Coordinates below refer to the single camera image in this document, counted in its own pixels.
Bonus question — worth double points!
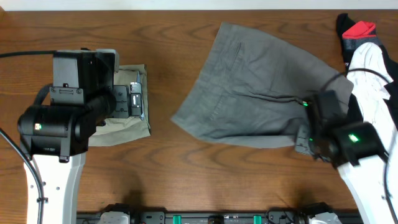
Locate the grey shorts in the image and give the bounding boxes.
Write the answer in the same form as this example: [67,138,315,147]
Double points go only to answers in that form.
[172,22,353,148]

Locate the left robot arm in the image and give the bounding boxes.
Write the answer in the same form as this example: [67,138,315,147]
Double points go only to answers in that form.
[17,49,144,223]

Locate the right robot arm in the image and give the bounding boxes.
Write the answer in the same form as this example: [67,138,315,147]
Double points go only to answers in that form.
[295,90,397,223]

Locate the folded khaki shorts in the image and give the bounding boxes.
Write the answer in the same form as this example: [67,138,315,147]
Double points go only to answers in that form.
[89,64,150,147]

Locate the black garment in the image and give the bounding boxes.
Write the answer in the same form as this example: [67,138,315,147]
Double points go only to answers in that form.
[335,12,398,128]

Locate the red and grey garment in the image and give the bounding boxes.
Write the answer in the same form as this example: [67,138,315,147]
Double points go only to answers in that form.
[342,21,382,51]

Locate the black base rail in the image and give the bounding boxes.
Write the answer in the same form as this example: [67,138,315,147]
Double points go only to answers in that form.
[76,202,363,224]

